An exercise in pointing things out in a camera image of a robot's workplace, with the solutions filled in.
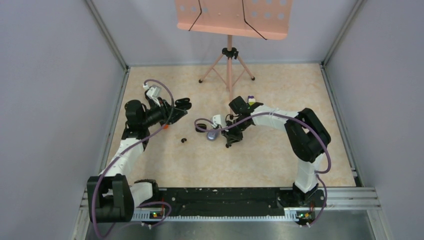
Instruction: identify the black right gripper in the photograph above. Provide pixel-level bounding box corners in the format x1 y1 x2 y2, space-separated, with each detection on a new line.
221 118 251 146

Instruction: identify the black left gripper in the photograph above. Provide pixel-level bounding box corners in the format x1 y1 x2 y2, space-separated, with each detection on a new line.
140 96 187 127

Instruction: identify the grey blue oval case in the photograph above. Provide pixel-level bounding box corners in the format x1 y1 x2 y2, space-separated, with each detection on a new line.
206 132 220 142

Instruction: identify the black earbud charging case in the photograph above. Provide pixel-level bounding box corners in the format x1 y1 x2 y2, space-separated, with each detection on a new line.
195 123 207 133

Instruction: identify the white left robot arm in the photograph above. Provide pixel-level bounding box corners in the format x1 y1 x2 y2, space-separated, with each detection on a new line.
86 97 192 223

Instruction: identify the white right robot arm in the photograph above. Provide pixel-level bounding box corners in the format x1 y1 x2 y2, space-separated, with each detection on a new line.
211 96 331 206

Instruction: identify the purple white green toy block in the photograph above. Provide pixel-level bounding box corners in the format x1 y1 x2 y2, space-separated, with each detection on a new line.
247 95 256 106

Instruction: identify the pink music stand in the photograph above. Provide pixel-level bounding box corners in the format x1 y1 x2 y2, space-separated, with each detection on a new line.
174 0 293 99

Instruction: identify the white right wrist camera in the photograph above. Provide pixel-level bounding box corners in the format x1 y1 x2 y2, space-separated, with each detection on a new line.
210 114 223 129

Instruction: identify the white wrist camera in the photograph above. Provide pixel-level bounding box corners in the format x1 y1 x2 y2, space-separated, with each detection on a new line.
210 114 223 129
142 83 162 107

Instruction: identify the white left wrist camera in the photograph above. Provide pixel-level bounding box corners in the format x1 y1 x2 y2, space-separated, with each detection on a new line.
142 83 162 107

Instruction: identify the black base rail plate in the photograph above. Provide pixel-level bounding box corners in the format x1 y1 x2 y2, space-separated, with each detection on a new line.
152 187 311 217

